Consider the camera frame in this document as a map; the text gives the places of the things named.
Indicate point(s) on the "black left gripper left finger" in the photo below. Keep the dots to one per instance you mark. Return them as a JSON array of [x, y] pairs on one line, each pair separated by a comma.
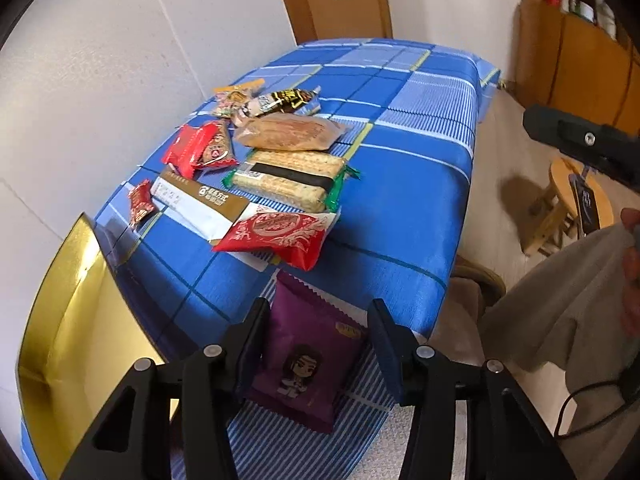
[[130, 436]]

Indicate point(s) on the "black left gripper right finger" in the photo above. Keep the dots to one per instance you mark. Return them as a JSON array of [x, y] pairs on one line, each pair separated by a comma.
[[506, 437]]

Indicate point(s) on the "purple snack packet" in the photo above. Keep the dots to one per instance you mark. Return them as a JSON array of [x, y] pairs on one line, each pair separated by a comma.
[[311, 353]]

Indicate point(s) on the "red white wafer packet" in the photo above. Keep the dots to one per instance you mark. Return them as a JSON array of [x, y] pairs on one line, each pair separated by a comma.
[[295, 237]]

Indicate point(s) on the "red clear triangular snack packet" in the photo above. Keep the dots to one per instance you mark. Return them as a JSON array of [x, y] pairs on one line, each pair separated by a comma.
[[213, 148]]

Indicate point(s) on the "green cracker sandwich packet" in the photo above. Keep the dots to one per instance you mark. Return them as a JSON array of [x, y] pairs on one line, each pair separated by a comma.
[[311, 181]]

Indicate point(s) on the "black yellow chocolate snack packet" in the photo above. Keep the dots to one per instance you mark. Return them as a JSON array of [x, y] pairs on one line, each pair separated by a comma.
[[297, 101]]

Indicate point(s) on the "brown pastry clear packet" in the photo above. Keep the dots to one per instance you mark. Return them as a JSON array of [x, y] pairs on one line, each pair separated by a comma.
[[290, 133]]

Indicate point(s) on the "orange clear nut packet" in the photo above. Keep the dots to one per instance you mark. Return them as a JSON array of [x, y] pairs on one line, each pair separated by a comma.
[[229, 99]]

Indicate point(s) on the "grey sleeve forearm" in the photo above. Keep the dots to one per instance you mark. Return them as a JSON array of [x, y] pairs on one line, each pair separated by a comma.
[[567, 311]]

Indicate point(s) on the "person right hand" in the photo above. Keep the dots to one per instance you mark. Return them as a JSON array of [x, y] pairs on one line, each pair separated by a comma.
[[631, 295]]

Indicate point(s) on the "wooden stool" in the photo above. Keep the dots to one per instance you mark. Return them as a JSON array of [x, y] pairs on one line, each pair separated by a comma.
[[552, 218]]

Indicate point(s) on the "gold metal tin box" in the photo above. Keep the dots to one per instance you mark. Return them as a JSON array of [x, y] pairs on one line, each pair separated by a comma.
[[80, 339]]

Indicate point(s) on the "brown cushion chair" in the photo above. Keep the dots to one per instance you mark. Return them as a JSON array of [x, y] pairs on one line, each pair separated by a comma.
[[472, 289]]

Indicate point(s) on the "blue plaid tablecloth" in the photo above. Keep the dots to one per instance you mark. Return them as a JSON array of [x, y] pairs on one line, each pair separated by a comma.
[[413, 109]]

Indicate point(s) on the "white gold long box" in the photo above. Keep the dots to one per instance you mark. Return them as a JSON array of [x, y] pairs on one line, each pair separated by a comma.
[[211, 211]]

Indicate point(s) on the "small red candy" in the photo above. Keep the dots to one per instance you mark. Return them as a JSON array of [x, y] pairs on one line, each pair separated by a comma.
[[141, 203]]

